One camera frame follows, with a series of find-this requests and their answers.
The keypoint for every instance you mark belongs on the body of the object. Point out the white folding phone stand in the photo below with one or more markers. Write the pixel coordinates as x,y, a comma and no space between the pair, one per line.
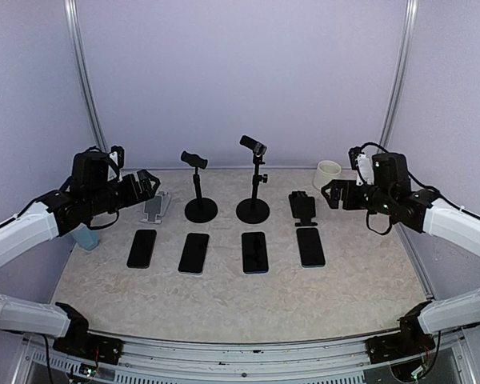
155,209

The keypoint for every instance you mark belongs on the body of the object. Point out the right aluminium frame post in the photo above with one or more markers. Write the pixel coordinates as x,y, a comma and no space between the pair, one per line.
410,18

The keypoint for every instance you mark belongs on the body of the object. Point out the left aluminium frame post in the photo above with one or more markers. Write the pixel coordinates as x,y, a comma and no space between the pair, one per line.
72,19

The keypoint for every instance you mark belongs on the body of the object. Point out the black round stand base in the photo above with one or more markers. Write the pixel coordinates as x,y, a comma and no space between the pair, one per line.
199,209

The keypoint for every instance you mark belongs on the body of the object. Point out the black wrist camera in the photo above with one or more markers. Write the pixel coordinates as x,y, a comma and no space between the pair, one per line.
117,154
353,154

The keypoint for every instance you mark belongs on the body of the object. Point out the blue phone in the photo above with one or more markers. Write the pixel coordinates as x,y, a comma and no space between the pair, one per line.
254,253

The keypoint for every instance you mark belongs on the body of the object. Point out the light blue plastic cup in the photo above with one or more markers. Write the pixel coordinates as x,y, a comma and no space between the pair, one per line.
87,239

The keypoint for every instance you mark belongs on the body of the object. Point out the white ceramic mug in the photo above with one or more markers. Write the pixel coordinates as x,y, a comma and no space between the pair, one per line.
326,171

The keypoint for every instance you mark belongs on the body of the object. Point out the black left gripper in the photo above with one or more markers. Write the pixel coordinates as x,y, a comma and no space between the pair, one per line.
134,196

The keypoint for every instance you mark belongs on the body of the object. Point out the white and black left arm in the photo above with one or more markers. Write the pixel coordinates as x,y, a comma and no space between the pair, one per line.
95,186

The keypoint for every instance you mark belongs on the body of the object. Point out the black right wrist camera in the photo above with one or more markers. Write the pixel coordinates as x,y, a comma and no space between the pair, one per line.
353,154

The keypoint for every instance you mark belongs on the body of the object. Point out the black front stand with pole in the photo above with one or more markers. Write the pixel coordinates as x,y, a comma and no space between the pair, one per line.
253,210

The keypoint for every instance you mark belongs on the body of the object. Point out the black folding phone stand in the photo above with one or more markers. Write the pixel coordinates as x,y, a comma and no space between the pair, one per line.
303,208

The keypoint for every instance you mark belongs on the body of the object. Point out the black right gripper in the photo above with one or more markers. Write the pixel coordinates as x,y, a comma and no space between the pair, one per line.
338,185

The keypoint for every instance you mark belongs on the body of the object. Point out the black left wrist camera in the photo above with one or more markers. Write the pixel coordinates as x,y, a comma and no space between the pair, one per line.
117,154

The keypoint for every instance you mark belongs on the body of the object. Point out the black phone with silver back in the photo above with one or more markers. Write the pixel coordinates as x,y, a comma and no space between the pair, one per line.
194,253

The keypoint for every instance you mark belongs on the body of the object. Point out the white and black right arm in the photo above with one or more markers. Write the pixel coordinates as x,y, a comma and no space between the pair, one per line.
384,186

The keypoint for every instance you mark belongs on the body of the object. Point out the aluminium front rail base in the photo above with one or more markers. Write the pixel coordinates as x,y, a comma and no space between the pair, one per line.
340,360

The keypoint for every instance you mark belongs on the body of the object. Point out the aluminium frame post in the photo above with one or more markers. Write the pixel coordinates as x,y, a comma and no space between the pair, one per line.
72,19
410,18

